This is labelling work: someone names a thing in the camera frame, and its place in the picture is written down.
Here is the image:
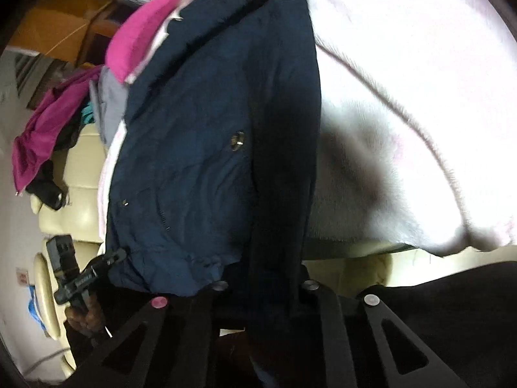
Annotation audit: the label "person's left forearm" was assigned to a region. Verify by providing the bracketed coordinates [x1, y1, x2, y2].
[65, 325, 110, 376]

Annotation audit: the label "person's black pants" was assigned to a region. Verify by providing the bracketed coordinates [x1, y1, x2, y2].
[380, 256, 517, 388]

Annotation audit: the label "white pink blanket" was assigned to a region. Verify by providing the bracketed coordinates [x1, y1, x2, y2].
[97, 0, 517, 257]

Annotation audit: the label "grey garment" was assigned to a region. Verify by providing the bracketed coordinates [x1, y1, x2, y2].
[89, 67, 130, 144]

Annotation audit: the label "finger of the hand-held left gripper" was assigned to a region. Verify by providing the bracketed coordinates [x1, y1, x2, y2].
[91, 248, 128, 279]

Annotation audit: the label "orange wooden pillar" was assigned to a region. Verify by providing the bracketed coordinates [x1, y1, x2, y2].
[8, 4, 118, 65]

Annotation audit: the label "magenta pillow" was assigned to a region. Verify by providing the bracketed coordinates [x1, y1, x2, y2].
[106, 0, 186, 85]

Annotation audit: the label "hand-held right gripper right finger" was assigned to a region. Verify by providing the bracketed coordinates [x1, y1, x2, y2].
[301, 279, 469, 388]

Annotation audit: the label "cream leather sofa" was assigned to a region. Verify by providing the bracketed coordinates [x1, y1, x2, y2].
[30, 129, 405, 376]

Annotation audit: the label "magenta fleece garment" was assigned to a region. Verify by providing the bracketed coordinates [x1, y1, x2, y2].
[12, 65, 106, 190]

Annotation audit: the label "person's left hand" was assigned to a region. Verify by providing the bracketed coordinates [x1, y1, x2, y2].
[65, 291, 108, 338]

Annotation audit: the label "navy zip jacket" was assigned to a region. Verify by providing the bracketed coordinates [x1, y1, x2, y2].
[104, 0, 324, 388]

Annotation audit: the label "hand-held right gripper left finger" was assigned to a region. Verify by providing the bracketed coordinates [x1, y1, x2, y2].
[87, 279, 227, 388]

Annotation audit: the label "black garment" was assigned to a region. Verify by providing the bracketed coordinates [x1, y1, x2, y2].
[26, 121, 81, 211]

